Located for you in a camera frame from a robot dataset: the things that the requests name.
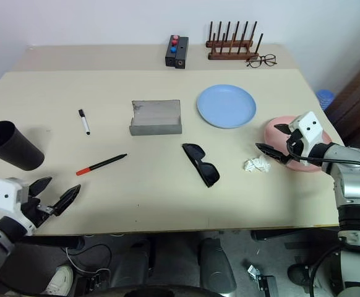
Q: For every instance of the blue ribbed plastic bottle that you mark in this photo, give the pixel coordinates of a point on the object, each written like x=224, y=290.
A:
x=325, y=99

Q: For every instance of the white marker with black cap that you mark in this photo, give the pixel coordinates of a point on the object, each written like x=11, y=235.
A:
x=84, y=123

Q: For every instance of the brown wooden peg rack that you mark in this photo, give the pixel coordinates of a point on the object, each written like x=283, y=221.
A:
x=232, y=56

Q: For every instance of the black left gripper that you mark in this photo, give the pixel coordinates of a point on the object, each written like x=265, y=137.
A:
x=33, y=210

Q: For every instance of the crumpled white paper ball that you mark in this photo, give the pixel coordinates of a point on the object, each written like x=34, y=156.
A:
x=255, y=164

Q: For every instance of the black metal clamp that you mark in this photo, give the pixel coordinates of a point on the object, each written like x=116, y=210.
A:
x=263, y=280

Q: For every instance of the dark rounded grey shape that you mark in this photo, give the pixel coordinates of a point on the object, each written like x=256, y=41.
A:
x=130, y=266
x=215, y=266

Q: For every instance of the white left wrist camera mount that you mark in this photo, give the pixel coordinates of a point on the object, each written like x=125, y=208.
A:
x=6, y=195

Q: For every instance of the plain black box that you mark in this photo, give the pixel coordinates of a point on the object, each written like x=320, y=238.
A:
x=181, y=54

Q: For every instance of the brown framed clear eyeglasses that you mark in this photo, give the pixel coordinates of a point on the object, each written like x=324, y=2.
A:
x=270, y=60

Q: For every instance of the grey open glasses case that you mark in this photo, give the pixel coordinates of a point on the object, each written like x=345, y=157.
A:
x=155, y=119

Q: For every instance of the black plastic cup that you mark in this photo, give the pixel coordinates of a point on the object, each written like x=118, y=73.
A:
x=16, y=148

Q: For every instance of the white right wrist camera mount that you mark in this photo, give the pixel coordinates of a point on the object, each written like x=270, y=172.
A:
x=310, y=127

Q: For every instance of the black box with coloured buttons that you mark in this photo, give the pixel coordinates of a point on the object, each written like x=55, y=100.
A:
x=170, y=55

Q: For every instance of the black shoe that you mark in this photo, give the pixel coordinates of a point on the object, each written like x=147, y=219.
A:
x=300, y=273

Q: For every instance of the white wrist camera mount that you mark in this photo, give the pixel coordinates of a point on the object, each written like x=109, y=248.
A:
x=310, y=127
x=6, y=195

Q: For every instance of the black pen with red cap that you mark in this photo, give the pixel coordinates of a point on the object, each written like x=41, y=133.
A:
x=105, y=162

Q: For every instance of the black sunglasses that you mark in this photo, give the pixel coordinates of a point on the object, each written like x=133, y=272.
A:
x=209, y=174

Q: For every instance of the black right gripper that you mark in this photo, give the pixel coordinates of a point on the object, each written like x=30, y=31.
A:
x=294, y=147

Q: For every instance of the light blue plate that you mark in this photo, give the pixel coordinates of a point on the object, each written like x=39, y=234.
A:
x=226, y=106

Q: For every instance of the pink bowl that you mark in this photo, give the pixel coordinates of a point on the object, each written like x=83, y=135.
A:
x=276, y=137

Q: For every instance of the white sneaker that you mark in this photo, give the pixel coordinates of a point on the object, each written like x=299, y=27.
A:
x=59, y=280

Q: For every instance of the brown wooden door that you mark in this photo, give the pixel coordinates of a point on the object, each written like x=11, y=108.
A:
x=359, y=102

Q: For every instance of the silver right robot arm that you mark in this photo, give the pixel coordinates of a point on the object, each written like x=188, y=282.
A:
x=353, y=182

